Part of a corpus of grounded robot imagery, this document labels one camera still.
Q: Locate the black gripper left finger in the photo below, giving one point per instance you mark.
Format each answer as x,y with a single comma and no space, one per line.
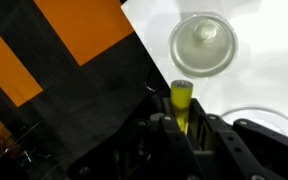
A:
172,155

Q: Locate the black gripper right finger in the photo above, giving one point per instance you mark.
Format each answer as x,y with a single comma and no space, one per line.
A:
219,153

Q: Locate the yellow cylindrical marker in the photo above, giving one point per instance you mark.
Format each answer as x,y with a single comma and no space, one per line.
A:
180,95

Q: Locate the white paper cup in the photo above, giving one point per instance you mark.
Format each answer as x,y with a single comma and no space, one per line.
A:
202,45

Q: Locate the clear plate near cloth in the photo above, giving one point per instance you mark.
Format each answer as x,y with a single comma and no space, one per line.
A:
266,117

